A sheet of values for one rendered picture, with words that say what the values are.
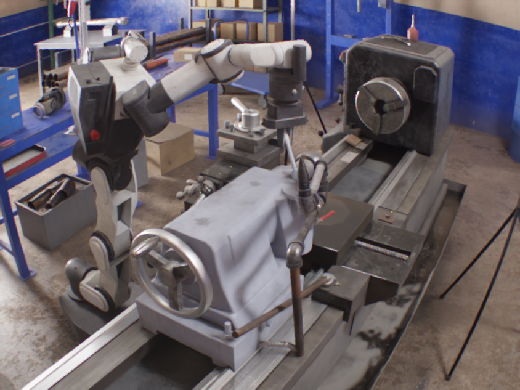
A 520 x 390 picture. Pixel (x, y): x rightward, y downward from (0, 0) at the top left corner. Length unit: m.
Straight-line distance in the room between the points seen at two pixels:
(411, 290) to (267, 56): 1.33
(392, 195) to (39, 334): 1.91
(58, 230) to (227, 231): 2.28
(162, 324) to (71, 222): 2.18
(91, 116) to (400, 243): 1.09
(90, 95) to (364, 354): 1.34
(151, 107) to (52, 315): 1.60
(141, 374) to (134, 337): 0.12
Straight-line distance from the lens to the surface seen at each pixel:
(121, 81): 1.62
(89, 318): 2.43
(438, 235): 2.66
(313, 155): 1.56
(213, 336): 1.17
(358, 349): 1.90
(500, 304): 2.97
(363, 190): 2.27
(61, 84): 4.60
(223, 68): 1.45
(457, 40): 5.63
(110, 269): 2.11
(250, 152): 1.72
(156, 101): 1.49
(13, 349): 2.64
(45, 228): 3.21
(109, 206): 1.89
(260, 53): 1.28
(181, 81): 1.48
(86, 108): 1.61
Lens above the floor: 1.76
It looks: 28 degrees down
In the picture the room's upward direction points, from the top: straight up
